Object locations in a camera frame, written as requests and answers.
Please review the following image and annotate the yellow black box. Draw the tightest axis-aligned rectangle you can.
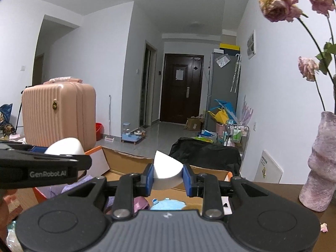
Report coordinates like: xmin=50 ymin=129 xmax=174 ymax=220
xmin=219 ymin=42 xmax=241 ymax=56

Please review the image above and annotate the blue pet feeder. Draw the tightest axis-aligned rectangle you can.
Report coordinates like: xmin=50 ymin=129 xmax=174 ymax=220
xmin=121 ymin=122 xmax=146 ymax=144

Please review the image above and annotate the green yellow package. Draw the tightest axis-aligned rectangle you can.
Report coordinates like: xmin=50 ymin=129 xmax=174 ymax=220
xmin=193 ymin=130 xmax=218 ymax=144

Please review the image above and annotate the dark side doorway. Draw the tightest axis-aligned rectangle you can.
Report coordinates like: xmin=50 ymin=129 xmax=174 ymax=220
xmin=140 ymin=39 xmax=158 ymax=128

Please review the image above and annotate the pink textured vase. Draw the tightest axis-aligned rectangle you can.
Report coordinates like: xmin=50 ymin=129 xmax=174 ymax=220
xmin=298 ymin=111 xmax=336 ymax=213

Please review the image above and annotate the pink bucket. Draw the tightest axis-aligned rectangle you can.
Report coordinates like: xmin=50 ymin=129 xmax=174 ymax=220
xmin=215 ymin=122 xmax=228 ymax=137

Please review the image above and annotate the brown floor cardboard box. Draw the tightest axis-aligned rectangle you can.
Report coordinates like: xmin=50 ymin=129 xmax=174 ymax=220
xmin=183 ymin=117 xmax=205 ymax=132

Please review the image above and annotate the pink ribbed suitcase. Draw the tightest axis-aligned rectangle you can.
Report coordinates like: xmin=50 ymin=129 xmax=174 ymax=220
xmin=21 ymin=76 xmax=97 ymax=154

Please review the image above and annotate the blue bag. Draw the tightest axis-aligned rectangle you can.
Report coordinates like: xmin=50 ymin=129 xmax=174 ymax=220
xmin=0 ymin=103 xmax=13 ymax=124

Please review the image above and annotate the white half-round sponge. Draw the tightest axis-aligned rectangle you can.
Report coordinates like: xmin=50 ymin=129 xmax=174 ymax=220
xmin=153 ymin=150 xmax=184 ymax=190
xmin=44 ymin=137 xmax=85 ymax=156

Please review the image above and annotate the pink wing decoration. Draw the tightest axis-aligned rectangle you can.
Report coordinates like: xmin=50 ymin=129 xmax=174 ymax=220
xmin=240 ymin=94 xmax=255 ymax=124

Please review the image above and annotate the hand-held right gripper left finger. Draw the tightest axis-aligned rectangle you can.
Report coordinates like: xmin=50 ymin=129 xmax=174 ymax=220
xmin=62 ymin=163 xmax=154 ymax=219

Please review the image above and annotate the white mop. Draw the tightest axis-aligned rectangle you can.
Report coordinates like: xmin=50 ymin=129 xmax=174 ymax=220
xmin=104 ymin=94 xmax=115 ymax=142

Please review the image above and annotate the pink cloth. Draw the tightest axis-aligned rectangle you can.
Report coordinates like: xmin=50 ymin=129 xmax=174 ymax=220
xmin=134 ymin=197 xmax=150 ymax=213

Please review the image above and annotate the orange-edged cardboard box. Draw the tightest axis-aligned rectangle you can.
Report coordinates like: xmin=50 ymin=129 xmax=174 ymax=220
xmin=33 ymin=145 xmax=234 ymax=216

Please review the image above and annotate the yellowish dried rose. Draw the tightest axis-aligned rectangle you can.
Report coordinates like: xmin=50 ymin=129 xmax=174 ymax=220
xmin=259 ymin=0 xmax=327 ymax=112

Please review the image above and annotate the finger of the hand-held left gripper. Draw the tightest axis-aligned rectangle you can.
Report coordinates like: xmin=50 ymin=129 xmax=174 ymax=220
xmin=0 ymin=150 xmax=80 ymax=162
xmin=0 ymin=141 xmax=54 ymax=155

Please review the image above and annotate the folded white umbrella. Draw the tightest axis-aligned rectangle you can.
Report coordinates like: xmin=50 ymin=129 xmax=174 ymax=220
xmin=230 ymin=53 xmax=242 ymax=93

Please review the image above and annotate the person's left hand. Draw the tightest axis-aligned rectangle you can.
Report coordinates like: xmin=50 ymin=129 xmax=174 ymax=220
xmin=0 ymin=189 xmax=24 ymax=217

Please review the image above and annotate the metal trolley cart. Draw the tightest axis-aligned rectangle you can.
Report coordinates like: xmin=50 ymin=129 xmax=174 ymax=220
xmin=223 ymin=122 xmax=250 ymax=148

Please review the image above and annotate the red bucket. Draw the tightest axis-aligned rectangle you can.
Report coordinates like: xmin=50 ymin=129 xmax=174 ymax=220
xmin=95 ymin=122 xmax=104 ymax=142

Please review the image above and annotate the white wall panel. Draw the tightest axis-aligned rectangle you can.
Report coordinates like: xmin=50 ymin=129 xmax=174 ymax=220
xmin=246 ymin=29 xmax=257 ymax=60

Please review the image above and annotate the white leaning board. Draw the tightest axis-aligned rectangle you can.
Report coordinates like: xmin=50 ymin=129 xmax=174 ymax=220
xmin=253 ymin=150 xmax=284 ymax=183

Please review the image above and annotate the clear plastic packet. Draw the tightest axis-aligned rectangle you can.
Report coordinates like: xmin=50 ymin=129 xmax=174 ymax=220
xmin=216 ymin=55 xmax=230 ymax=69

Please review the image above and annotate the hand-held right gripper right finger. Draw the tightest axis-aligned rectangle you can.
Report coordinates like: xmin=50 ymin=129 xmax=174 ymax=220
xmin=183 ymin=164 xmax=274 ymax=219

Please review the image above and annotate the black tripod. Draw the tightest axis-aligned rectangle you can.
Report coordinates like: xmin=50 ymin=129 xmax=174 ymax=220
xmin=15 ymin=85 xmax=26 ymax=134

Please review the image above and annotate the grey refrigerator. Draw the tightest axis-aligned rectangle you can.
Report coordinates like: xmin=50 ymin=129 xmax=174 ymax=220
xmin=204 ymin=51 xmax=241 ymax=132

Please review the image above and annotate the purple cloth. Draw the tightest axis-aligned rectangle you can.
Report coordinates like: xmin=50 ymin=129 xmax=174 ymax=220
xmin=60 ymin=174 xmax=93 ymax=194

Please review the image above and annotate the dark brown door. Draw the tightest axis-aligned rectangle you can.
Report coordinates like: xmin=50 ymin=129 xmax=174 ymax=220
xmin=160 ymin=53 xmax=205 ymax=125

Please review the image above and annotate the light blue cloth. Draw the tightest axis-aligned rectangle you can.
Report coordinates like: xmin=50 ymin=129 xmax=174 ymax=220
xmin=150 ymin=198 xmax=188 ymax=211

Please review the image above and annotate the small pale pink dried rose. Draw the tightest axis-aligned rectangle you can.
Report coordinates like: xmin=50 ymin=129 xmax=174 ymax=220
xmin=298 ymin=56 xmax=327 ymax=112

